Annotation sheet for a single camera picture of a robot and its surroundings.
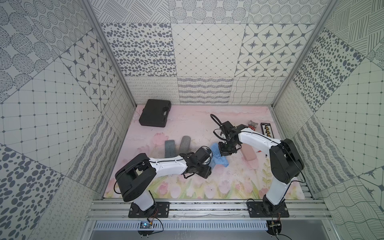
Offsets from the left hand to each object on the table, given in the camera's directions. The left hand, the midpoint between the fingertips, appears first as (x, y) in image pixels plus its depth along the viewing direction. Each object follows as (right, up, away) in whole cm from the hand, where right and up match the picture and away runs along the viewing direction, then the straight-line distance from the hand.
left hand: (211, 174), depth 83 cm
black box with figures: (+41, +23, +21) cm, 52 cm away
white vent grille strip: (-15, -20, -13) cm, 28 cm away
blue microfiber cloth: (+4, +8, +4) cm, 10 cm away
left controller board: (-33, -20, -11) cm, 41 cm away
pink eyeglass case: (+24, +10, +9) cm, 28 cm away
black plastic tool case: (-40, +36, +29) cm, 61 cm away
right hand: (+8, +10, +6) cm, 14 cm away
